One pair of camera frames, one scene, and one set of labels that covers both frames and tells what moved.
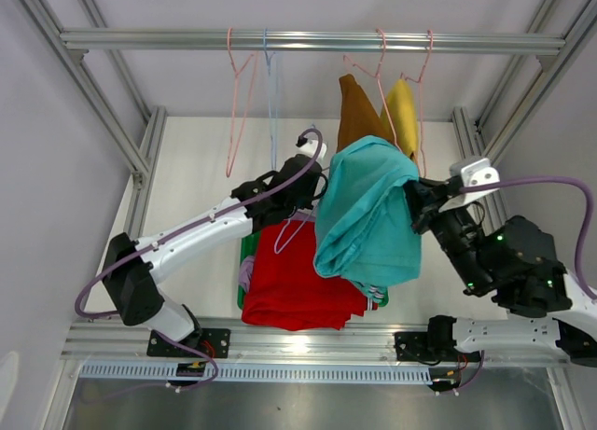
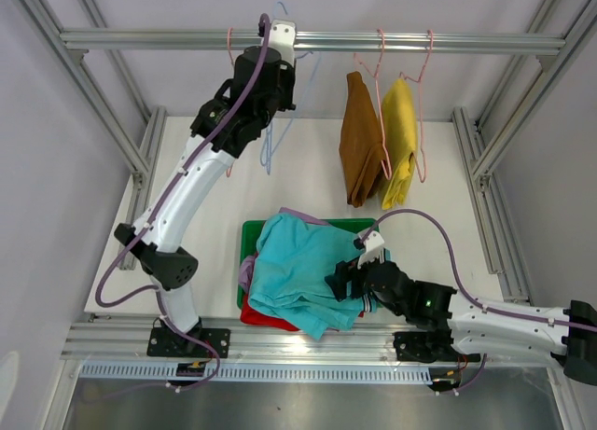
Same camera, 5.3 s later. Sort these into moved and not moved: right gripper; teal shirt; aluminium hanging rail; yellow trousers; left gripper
Moved: teal shirt; left gripper; right gripper
Not moved: aluminium hanging rail; yellow trousers
